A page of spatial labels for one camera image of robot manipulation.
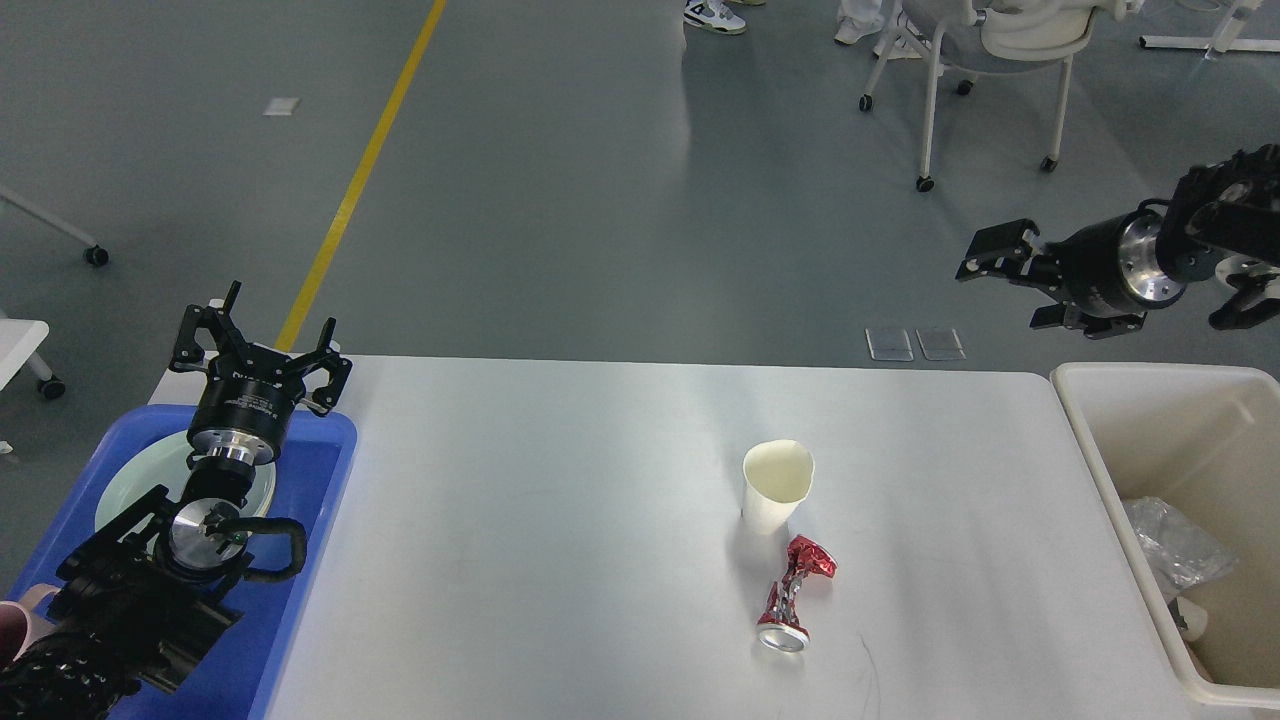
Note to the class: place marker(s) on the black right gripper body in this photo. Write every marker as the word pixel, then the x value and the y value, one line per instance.
pixel 1111 268

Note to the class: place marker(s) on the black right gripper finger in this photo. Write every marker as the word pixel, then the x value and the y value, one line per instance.
pixel 1092 327
pixel 1016 253

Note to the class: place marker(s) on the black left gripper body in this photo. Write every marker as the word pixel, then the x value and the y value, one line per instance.
pixel 247 404

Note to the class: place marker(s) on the light green plate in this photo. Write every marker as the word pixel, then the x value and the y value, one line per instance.
pixel 164 462

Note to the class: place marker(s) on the aluminium foil tray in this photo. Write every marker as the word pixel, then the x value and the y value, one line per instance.
pixel 1180 554

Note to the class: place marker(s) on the white paper cup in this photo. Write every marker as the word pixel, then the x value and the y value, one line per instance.
pixel 1189 618
pixel 778 476

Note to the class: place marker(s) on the crushed red soda can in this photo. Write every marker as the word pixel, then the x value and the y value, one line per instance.
pixel 779 627

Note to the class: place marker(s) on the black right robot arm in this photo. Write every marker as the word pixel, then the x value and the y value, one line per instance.
pixel 1221 224

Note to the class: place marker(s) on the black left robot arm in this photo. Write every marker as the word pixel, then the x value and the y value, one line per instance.
pixel 142 600

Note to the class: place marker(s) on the floor socket cover right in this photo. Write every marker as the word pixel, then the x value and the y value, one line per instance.
pixel 942 345

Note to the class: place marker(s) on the floor socket cover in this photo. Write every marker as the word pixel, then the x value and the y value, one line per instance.
pixel 889 344
pixel 942 345

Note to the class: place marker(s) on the white chair leg with caster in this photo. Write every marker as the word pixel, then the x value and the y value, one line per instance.
pixel 93 253

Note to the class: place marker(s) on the floor socket cover left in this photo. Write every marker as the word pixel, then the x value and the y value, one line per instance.
pixel 889 344

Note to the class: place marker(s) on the beige plastic bin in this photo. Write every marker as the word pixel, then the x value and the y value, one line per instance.
pixel 1206 440

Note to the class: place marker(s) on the white side table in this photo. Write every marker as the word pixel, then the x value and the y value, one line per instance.
pixel 20 339

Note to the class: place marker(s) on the white office chair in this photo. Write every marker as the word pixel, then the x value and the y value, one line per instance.
pixel 992 38

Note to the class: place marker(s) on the white shoe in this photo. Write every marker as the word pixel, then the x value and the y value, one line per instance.
pixel 850 31
pixel 901 47

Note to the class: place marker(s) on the pink HOME mug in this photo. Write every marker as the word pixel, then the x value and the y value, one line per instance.
pixel 22 624

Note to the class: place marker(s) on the white sneaker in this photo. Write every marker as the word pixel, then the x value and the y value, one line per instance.
pixel 714 16

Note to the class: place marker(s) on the white frame base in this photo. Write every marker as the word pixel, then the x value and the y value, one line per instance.
pixel 1225 38

